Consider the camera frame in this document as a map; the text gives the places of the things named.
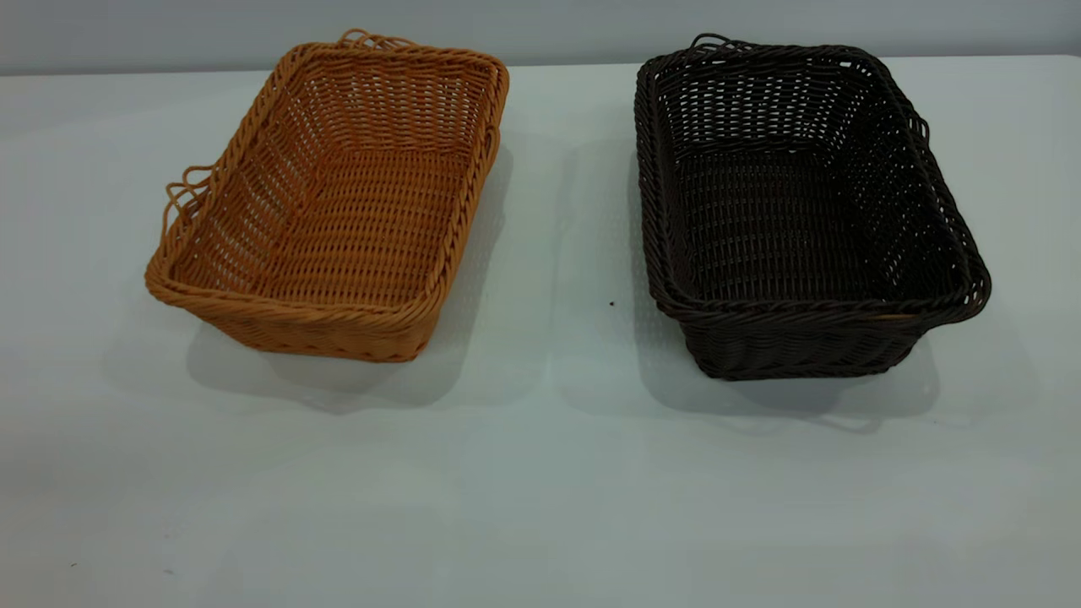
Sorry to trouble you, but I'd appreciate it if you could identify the light brown wicker basket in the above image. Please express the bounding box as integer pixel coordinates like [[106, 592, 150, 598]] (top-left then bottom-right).
[[144, 28, 510, 364]]

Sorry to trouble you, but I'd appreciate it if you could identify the dark brown wicker basket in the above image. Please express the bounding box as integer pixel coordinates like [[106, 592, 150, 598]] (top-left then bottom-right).
[[633, 34, 991, 382]]

